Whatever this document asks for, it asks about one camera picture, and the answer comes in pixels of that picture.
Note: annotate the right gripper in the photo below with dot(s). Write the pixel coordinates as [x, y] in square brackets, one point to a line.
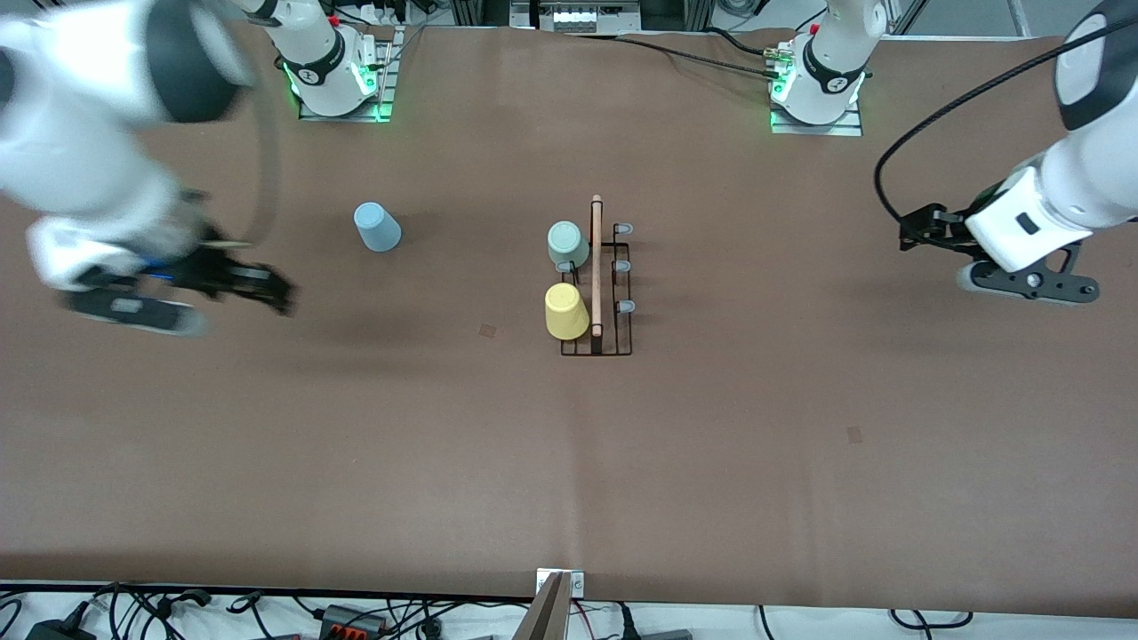
[211, 264]

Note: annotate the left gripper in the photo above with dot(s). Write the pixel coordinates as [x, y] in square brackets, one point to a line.
[948, 226]

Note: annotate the yellow plastic cup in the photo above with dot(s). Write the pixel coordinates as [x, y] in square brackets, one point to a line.
[565, 313]

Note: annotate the pale green plastic cup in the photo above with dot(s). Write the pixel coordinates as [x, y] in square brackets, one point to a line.
[567, 242]

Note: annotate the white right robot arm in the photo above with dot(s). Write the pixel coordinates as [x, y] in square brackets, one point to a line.
[80, 133]

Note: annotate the light blue plastic cup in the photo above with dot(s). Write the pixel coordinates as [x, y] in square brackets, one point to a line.
[378, 228]

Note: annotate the grey box with orange connectors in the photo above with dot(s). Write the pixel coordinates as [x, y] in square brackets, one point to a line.
[353, 620]

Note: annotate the brown paper table cover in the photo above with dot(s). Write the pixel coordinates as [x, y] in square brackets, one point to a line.
[622, 489]

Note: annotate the black power adapter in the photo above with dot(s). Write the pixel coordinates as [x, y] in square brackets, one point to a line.
[58, 631]

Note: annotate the white electronics box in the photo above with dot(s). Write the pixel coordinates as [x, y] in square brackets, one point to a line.
[575, 16]

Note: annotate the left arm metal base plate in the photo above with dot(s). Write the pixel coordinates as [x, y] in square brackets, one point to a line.
[845, 126]

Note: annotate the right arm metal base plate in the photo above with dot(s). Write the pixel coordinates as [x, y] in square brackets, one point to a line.
[382, 84]

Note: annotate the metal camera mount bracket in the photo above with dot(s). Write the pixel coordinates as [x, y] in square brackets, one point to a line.
[556, 604]

